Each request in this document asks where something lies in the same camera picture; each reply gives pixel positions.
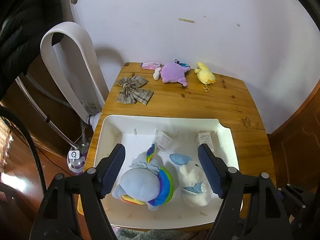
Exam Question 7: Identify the purple plush toy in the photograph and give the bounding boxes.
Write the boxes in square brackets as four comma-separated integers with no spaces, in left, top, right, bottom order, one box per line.
[153,59,192,87]

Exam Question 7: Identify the white bladeless fan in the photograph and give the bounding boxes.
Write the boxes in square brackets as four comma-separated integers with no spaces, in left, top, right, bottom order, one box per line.
[40,21,105,132]

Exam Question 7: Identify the pink lace cloth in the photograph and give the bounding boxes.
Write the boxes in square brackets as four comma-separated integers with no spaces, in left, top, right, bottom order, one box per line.
[0,120,13,165]

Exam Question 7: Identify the yellow duck plush toy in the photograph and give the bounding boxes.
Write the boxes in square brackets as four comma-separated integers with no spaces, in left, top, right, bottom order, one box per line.
[194,62,216,92]

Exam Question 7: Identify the black cable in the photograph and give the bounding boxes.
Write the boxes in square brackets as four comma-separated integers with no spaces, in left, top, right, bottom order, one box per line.
[0,106,47,198]

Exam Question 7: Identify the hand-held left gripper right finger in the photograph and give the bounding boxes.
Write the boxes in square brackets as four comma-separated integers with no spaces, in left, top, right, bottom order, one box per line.
[198,144,293,240]

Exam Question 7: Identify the wooden door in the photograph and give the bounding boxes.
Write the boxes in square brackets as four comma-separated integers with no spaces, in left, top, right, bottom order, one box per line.
[267,80,320,195]

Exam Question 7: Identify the white plastic bin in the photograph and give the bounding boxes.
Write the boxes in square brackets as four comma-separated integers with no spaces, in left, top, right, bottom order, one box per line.
[92,114,243,230]

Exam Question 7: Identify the pink wet wipes packet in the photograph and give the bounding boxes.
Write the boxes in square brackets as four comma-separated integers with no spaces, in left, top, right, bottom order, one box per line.
[140,61,162,70]

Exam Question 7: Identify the white plush toy blue wings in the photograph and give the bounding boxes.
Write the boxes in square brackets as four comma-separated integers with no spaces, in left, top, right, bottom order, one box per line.
[169,153,213,207]

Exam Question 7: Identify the purple garment steamer base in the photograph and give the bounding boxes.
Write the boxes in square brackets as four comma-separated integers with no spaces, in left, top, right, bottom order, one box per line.
[67,127,90,175]

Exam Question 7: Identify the blue rainbow plush toy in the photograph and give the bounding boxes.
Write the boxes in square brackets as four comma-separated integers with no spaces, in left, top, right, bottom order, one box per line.
[112,143,175,212]

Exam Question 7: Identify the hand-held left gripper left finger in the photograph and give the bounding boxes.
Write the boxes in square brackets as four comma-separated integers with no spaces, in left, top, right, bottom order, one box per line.
[30,144,126,240]

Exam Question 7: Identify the grey steamer hose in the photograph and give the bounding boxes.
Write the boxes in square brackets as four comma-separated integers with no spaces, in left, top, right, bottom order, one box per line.
[15,75,78,148]

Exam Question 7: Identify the grey fluffy rug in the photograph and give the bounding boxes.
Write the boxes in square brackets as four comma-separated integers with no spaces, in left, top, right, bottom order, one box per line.
[116,227,208,240]

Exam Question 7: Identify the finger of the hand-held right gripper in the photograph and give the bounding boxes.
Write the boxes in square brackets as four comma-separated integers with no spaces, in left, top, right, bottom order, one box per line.
[276,184,320,230]

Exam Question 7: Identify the plaid fabric bow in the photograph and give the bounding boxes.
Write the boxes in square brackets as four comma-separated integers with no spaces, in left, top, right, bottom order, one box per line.
[115,75,155,106]

